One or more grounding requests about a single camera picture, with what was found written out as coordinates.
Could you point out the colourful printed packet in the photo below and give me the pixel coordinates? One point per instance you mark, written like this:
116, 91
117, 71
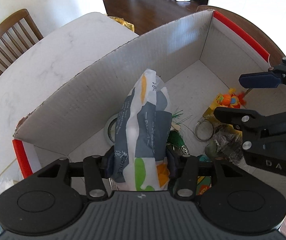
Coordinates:
204, 186

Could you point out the clear bag of dark tea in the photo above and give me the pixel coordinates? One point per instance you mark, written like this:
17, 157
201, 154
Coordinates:
223, 141

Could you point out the green tassel ornament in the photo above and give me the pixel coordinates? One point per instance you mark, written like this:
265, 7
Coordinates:
175, 137

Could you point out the mint green egg-shaped gadget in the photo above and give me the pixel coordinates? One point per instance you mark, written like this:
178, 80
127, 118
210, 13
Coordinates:
203, 158

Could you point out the yellow plastic bag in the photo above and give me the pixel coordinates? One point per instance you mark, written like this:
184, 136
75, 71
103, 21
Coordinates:
124, 22

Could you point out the yellow rectangular box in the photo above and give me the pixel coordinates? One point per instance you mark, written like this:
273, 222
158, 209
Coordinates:
213, 108

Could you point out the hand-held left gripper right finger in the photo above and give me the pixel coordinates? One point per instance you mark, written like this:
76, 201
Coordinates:
172, 163

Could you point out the tissue pack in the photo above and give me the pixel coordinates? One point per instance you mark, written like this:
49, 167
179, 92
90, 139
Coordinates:
143, 130

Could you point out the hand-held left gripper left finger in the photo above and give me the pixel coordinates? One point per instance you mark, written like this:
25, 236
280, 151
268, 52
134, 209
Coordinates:
109, 165

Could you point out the white tape roll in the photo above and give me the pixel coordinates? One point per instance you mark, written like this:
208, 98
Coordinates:
108, 130

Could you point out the wooden chair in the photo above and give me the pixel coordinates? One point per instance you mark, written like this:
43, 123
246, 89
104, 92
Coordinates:
5, 45

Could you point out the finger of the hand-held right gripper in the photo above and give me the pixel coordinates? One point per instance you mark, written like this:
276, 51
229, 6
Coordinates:
258, 80
233, 116

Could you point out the red cardboard box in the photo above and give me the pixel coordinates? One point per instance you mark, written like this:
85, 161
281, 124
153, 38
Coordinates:
183, 42

